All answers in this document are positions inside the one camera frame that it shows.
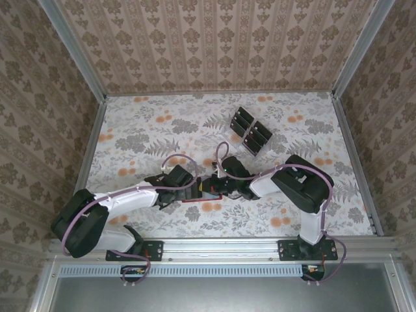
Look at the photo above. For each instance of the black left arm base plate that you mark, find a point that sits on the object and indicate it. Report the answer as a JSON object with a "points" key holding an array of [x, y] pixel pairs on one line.
{"points": [[152, 250]]}

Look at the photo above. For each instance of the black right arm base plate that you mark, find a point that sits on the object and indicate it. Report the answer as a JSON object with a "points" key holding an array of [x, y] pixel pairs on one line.
{"points": [[287, 252]]}

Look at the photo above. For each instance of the red leather card holder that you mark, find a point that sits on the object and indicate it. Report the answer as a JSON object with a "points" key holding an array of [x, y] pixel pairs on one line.
{"points": [[201, 201]]}

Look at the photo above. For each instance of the clear acrylic card stand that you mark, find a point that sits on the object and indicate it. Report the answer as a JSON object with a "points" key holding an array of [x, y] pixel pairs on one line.
{"points": [[234, 139]]}

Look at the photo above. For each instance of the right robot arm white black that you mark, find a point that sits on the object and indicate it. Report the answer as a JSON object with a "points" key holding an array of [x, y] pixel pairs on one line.
{"points": [[312, 195]]}

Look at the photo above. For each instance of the black VIP card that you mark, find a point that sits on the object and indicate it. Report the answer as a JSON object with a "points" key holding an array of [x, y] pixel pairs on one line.
{"points": [[262, 128], [257, 136], [237, 130], [240, 122], [253, 144], [244, 113]]}

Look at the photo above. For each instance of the grey metal panel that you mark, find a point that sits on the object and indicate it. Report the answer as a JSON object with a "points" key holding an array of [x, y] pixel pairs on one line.
{"points": [[227, 295]]}

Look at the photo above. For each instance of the floral print table cover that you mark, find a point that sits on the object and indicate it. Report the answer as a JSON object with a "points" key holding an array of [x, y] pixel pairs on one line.
{"points": [[130, 130]]}

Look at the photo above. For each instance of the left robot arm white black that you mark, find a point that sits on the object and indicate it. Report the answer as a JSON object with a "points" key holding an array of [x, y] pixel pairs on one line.
{"points": [[130, 198]]}

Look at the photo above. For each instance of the aluminium frame post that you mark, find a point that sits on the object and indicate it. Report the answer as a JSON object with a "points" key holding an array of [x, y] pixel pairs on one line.
{"points": [[360, 48], [74, 48]]}

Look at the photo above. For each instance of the aluminium extrusion rail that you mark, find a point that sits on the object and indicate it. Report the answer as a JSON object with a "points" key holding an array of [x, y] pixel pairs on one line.
{"points": [[221, 248]]}

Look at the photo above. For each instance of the aluminium side rail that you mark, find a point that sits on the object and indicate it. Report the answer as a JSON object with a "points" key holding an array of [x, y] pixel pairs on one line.
{"points": [[349, 146], [92, 146]]}

